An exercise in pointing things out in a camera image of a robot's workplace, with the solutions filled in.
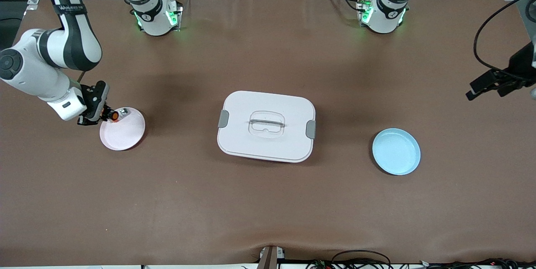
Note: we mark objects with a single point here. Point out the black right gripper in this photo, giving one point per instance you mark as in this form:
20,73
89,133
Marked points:
89,93

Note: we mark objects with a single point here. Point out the orange push-button switch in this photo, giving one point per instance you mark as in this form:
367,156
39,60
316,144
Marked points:
114,116

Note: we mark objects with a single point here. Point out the light blue round plate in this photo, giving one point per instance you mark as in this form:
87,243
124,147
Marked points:
395,153

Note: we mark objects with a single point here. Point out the pale pink round plate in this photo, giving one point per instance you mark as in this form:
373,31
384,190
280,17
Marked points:
123,137

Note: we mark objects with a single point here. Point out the grey box latch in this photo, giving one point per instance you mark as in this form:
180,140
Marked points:
223,118
310,129

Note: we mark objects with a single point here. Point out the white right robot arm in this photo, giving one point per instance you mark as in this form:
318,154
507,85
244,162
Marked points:
42,72

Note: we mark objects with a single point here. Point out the brown mount post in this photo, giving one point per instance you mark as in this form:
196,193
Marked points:
270,258

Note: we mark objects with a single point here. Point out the white lidded storage box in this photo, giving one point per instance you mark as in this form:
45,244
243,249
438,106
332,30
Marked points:
266,143

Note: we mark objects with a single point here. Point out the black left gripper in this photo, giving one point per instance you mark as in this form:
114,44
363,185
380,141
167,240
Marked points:
520,67

